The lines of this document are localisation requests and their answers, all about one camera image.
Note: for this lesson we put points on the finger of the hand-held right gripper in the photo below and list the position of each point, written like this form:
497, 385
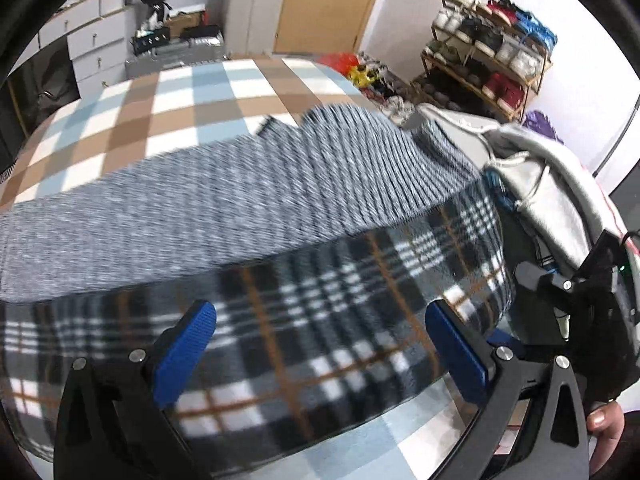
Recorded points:
542, 280
500, 336

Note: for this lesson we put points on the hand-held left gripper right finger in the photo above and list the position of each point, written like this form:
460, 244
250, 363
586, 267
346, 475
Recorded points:
457, 350

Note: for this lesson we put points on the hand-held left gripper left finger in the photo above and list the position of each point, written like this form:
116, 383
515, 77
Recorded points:
185, 355

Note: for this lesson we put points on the person's right hand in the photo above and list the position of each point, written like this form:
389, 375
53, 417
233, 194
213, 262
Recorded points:
607, 425

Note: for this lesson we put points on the grey hoodie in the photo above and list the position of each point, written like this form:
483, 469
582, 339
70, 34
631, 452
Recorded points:
550, 200

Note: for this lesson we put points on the blue plaid shirt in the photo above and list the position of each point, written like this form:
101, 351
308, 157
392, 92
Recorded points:
500, 190

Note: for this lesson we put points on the purple cloth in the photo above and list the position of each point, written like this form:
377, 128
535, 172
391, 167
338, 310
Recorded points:
542, 125

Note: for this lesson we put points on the grey mop pole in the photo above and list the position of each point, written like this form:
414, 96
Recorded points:
617, 140

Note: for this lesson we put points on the white floor sneakers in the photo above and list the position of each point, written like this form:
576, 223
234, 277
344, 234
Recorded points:
395, 105

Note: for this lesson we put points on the brown blue checkered tablecloth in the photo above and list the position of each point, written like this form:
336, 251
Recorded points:
150, 105

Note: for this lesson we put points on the yellow shoes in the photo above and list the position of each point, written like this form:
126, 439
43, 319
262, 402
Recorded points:
362, 77

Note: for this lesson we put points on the red plastic bag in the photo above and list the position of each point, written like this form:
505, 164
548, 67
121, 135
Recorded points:
340, 62

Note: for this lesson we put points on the silver suitcase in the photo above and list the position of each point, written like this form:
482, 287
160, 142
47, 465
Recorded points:
170, 57

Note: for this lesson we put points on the black bag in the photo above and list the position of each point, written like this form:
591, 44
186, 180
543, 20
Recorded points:
45, 80

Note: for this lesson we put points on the black storage box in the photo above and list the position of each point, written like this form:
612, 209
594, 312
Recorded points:
150, 40

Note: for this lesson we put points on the white drawer cabinet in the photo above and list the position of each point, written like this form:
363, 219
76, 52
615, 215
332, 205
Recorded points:
95, 45

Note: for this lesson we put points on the wooden door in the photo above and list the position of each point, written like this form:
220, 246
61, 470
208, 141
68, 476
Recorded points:
325, 5

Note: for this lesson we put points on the white tall suitcase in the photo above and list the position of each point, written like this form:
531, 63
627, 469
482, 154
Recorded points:
255, 5

